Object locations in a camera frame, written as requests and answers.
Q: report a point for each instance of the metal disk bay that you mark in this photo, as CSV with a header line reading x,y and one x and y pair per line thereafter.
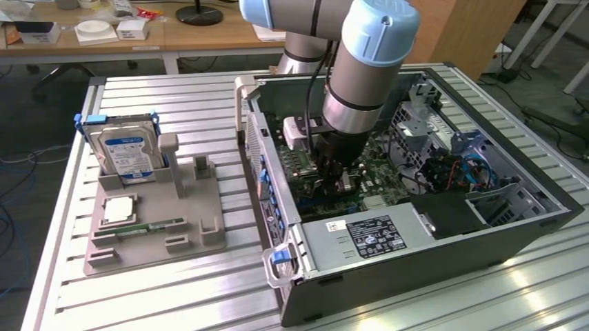
x,y
500,207

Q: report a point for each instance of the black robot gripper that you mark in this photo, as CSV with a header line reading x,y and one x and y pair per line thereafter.
x,y
341,148

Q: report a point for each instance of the silver power supply unit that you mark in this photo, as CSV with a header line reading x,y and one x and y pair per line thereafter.
x,y
321,248

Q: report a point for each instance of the silver cpu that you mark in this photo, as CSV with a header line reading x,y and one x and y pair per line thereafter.
x,y
118,210

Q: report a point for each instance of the wooden cabinet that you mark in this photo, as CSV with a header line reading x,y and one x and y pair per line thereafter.
x,y
468,34

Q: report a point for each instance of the grey printed parts rack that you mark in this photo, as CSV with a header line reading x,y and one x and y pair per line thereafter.
x,y
150,210

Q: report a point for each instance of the small white labelled box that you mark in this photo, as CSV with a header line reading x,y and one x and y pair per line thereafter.
x,y
132,31

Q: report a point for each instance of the perforated metal drive cage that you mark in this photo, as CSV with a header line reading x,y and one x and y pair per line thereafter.
x,y
418,138

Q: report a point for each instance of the wooden desk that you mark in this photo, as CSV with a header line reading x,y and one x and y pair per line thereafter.
x,y
207,34

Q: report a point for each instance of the green ram stick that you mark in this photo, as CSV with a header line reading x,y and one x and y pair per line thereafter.
x,y
149,227

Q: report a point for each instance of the white box dark lid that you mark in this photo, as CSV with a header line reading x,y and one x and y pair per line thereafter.
x,y
38,36

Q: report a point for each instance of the black open pc case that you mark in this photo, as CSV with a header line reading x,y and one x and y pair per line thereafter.
x,y
414,276

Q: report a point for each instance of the black round lamp base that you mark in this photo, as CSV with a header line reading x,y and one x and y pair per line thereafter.
x,y
200,15

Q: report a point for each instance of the hard disk blue carrier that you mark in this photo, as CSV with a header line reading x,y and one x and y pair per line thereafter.
x,y
121,155

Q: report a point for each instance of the green motherboard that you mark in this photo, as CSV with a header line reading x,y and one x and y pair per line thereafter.
x,y
382,172

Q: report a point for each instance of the black plastic shroud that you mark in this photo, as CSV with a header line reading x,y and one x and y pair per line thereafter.
x,y
446,213

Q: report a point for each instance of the grey cup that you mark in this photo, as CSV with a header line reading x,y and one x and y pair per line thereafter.
x,y
66,4

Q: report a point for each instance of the blue case release latch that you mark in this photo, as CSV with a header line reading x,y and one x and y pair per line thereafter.
x,y
280,257

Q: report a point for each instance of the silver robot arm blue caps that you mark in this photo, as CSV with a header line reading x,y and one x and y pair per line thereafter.
x,y
363,69

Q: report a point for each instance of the white box round insert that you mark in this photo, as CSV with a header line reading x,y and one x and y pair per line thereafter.
x,y
93,32

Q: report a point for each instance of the silver chipset heatsink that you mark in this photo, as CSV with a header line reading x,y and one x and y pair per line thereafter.
x,y
378,202

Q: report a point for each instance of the black power adapter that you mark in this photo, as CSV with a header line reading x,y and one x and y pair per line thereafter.
x,y
508,76

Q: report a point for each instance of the red packet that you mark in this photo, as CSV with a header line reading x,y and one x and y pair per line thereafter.
x,y
149,13

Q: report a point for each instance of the white table frame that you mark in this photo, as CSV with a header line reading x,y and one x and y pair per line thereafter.
x,y
528,34

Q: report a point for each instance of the white paper stack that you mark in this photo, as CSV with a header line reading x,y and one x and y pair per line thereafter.
x,y
268,34

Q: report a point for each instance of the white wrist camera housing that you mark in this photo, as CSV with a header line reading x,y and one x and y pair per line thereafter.
x,y
296,134

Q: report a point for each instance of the black floor stand base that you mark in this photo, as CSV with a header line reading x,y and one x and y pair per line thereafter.
x,y
557,117

